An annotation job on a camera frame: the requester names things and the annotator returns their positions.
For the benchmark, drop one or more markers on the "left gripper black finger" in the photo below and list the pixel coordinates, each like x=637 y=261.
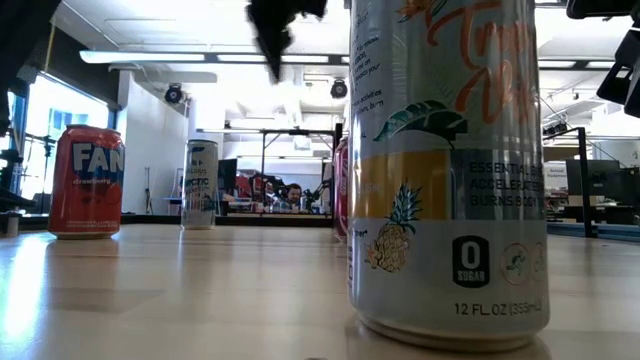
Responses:
x=277 y=35

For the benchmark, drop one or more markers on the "red Coca-Cola can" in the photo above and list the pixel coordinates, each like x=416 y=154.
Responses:
x=342 y=190

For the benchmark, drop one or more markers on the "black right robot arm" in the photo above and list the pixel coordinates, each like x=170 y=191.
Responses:
x=625 y=95

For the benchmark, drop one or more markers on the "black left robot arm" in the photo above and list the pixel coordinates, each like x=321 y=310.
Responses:
x=20 y=30

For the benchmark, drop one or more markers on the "overhead light bar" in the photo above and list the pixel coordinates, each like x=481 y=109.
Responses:
x=150 y=56

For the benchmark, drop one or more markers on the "black background monitor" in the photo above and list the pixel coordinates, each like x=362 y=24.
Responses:
x=227 y=175
x=607 y=177

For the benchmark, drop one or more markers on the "person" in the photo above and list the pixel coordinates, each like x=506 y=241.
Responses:
x=292 y=197

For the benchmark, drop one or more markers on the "Celsius Arctic Vibe can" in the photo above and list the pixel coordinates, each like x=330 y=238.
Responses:
x=200 y=200

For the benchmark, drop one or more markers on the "red Fanta strawberry can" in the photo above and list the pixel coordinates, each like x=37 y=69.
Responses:
x=85 y=200

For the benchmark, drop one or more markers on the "black tripod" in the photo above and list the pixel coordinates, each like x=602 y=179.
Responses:
x=48 y=170

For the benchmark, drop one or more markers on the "Celsius Tropical Vibe can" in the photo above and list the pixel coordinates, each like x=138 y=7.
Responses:
x=450 y=240

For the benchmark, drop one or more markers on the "white paper sign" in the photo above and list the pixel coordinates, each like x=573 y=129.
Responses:
x=556 y=175

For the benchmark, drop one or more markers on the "blue floor mat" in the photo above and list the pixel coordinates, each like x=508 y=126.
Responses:
x=620 y=232

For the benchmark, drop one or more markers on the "black round ceiling camera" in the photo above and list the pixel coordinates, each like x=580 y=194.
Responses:
x=173 y=94
x=338 y=89

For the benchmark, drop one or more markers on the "black table frame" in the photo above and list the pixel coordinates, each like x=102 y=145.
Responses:
x=250 y=220

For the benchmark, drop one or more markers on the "wooden shelf black metal frame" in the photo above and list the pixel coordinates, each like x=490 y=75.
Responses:
x=585 y=180

